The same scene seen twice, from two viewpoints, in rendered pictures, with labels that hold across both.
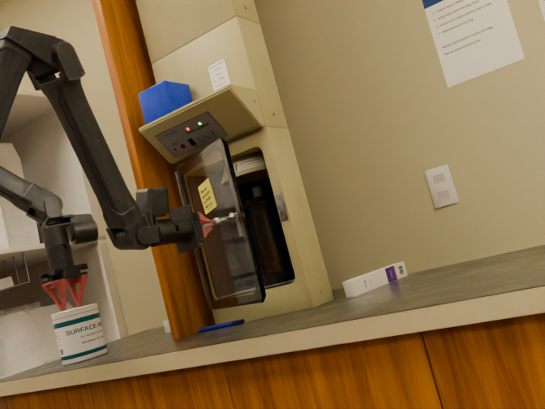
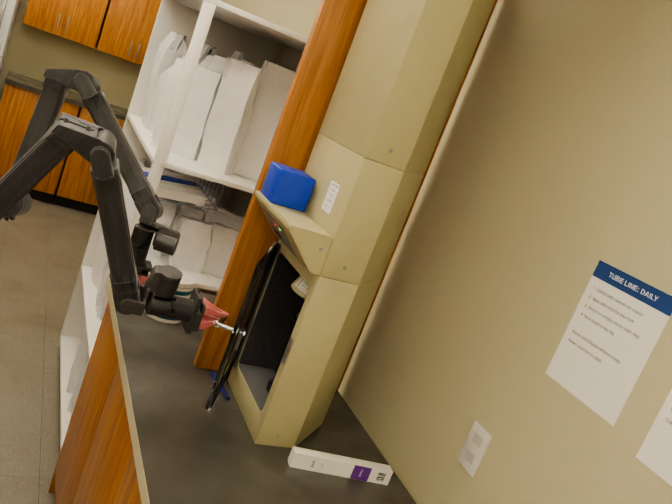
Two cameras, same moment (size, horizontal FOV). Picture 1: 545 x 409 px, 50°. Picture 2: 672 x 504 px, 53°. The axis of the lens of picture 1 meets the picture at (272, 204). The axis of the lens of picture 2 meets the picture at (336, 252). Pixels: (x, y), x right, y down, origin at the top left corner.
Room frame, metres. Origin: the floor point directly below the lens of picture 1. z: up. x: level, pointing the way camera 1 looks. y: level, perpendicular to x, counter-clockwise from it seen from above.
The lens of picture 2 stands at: (0.10, -0.84, 1.82)
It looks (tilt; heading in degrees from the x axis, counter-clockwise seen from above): 12 degrees down; 30
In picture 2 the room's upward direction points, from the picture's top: 21 degrees clockwise
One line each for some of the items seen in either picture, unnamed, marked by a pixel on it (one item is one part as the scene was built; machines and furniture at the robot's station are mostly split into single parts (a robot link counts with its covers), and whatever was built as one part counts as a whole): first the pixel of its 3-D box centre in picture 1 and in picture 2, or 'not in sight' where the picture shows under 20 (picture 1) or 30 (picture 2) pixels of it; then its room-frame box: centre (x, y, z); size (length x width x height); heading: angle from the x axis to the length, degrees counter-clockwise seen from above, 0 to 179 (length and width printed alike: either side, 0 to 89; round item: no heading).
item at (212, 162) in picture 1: (216, 229); (242, 321); (1.47, 0.15, 1.19); 0.30 x 0.01 x 0.40; 32
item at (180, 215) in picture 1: (178, 230); (182, 309); (1.31, 0.22, 1.20); 0.07 x 0.07 x 0.10; 58
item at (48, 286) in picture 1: (64, 290); not in sight; (1.40, 0.54, 1.14); 0.07 x 0.07 x 0.09; 57
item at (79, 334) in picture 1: (79, 333); (169, 295); (1.71, 0.64, 1.01); 0.13 x 0.13 x 0.15
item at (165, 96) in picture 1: (167, 104); (287, 186); (1.53, 0.21, 1.55); 0.10 x 0.10 x 0.09; 58
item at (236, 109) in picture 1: (199, 127); (285, 230); (1.48, 0.13, 1.46); 0.32 x 0.11 x 0.10; 58
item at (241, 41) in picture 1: (252, 175); (329, 292); (1.63, 0.03, 1.32); 0.32 x 0.25 x 0.77; 58
